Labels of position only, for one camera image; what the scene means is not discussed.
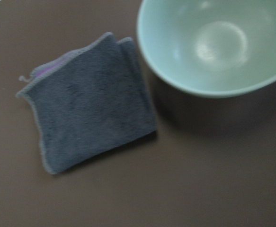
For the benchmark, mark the grey folded cloth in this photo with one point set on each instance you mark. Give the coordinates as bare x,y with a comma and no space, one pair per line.
89,101

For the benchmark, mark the mint green bowl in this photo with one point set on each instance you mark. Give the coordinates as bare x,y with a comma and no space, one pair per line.
210,48

